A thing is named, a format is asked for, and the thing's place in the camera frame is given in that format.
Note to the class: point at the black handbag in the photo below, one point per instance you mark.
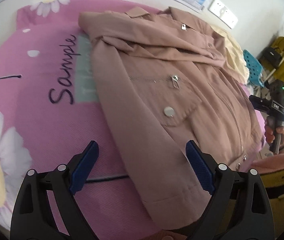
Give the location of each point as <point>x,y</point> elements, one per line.
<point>272,56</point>

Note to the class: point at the blue plastic basket rack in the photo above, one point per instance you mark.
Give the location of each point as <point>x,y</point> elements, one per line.
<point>255,69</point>

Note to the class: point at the right hand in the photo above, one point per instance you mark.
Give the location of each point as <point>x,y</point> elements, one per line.
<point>269,133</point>

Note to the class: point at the cream yellow garment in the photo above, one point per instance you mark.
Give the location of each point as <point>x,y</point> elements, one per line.
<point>234,54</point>

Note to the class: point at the pink jacket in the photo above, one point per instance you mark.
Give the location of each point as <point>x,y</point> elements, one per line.
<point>163,80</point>

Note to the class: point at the pink floral bed sheet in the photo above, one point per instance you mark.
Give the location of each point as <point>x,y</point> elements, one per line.
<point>50,111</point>

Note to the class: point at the white wall socket panel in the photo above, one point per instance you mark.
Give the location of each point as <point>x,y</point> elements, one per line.
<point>227,16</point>

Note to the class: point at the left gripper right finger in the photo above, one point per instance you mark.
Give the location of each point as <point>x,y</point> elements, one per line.
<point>239,207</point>

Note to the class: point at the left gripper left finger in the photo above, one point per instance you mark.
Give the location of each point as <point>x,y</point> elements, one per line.
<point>32,216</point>

